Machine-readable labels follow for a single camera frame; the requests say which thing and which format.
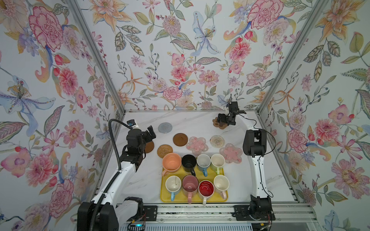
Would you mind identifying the black mug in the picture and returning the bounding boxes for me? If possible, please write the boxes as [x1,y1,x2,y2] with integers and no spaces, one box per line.
[182,155,197,176]

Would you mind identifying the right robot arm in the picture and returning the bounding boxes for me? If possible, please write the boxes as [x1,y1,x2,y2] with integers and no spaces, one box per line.
[234,128,274,222]

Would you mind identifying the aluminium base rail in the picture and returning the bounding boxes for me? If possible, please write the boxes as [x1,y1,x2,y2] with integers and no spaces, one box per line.
[118,203,322,231]

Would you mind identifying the patterned round white coaster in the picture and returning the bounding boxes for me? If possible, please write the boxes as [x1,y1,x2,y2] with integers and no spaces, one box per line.
[210,135,225,148]

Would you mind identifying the orange mug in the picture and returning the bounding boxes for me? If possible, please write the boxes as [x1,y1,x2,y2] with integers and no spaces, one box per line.
[162,153,182,177]

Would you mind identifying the brown paw coaster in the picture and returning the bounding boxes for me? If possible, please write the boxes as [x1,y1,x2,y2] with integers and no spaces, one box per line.
[213,118,228,130]

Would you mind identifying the white mug green handle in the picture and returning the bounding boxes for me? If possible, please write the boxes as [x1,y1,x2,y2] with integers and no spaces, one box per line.
[211,154,225,175]

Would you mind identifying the red interior white mug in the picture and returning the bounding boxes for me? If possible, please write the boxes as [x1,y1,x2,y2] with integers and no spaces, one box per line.
[198,180,215,206]

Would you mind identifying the cream mug blue handle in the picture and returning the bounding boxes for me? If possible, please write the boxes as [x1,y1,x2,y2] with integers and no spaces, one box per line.
[165,176,182,202]

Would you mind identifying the dark brown round coaster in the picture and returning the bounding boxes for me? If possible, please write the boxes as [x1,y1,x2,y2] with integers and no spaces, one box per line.
[173,133,188,147]

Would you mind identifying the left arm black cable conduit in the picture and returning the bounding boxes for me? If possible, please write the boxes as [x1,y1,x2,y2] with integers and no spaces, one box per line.
[89,118,134,231]

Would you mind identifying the yellow tray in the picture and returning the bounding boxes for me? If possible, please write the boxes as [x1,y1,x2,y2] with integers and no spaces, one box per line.
[160,167,217,204]

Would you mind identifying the cream mug pink handle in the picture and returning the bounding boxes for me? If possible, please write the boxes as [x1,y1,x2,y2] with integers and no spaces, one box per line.
[214,175,230,200]

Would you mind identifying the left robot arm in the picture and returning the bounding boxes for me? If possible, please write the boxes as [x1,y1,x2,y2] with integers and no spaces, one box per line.
[77,119,156,231]

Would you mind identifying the woven rattan round coaster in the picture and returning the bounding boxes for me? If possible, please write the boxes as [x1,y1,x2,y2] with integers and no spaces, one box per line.
[157,144,173,158]

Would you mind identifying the brown wooden round coaster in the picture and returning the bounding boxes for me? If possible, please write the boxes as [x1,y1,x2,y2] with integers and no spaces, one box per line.
[145,141,155,154]

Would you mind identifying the grey round coaster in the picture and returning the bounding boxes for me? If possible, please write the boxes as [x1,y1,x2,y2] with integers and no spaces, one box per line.
[158,122,172,134]

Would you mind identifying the pink flower coaster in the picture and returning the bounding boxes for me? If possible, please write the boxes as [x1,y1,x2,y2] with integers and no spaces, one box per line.
[219,143,243,164]
[186,137,209,157]

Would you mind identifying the dusty pink mug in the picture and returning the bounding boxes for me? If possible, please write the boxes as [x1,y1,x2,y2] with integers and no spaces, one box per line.
[182,175,199,204]

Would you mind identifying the white mug blue handle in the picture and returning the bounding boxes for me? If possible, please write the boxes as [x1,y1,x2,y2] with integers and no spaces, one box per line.
[197,154,211,177]

